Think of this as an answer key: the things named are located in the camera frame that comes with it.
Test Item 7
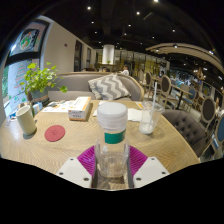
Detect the printed table menu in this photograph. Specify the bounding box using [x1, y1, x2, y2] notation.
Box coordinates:
[41, 99, 76, 114]

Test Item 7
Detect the small blue and white box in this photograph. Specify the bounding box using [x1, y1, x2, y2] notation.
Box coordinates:
[32, 101, 44, 116]

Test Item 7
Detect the dark grey tufted armchair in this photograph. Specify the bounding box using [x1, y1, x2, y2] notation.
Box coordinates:
[162, 109, 208, 158]

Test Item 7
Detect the grey curved sofa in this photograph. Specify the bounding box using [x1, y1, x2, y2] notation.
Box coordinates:
[47, 71, 145, 103]

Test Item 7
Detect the grey chevron cushion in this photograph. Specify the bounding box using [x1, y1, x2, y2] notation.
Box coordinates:
[87, 73, 132, 101]

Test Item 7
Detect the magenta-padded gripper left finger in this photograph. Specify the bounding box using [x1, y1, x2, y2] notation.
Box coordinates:
[55, 145, 98, 189]

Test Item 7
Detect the group of round-backed chairs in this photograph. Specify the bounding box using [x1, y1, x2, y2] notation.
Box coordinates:
[138, 69, 224, 158]

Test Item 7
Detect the framed wall poster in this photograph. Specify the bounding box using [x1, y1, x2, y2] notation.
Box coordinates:
[9, 20, 50, 56]

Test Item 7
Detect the group of ceiling lights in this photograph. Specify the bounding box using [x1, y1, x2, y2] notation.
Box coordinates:
[86, 0, 214, 54]

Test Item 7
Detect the white paper napkin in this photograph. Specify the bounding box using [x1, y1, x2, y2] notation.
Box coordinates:
[127, 107, 144, 123]

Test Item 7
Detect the green potted plant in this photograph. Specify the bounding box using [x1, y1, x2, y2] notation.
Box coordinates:
[20, 61, 69, 103]

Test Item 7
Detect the clear bottle with white cap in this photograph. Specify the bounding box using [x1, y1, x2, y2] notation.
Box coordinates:
[94, 101, 131, 179]

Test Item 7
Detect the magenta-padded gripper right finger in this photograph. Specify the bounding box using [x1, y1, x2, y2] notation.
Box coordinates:
[128, 145, 170, 189]

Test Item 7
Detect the white mug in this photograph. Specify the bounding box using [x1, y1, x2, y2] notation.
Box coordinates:
[15, 104, 38, 137]

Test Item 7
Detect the person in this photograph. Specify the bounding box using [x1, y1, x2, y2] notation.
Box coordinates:
[120, 64, 130, 77]

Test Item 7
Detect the flat round red coaster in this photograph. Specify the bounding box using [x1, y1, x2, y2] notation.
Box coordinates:
[44, 124, 66, 143]

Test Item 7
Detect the clear plastic cup with straw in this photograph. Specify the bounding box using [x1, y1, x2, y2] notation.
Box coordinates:
[138, 81, 165, 135]

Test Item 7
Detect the white and tan cardboard box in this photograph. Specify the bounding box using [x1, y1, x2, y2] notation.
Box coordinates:
[67, 96, 92, 122]

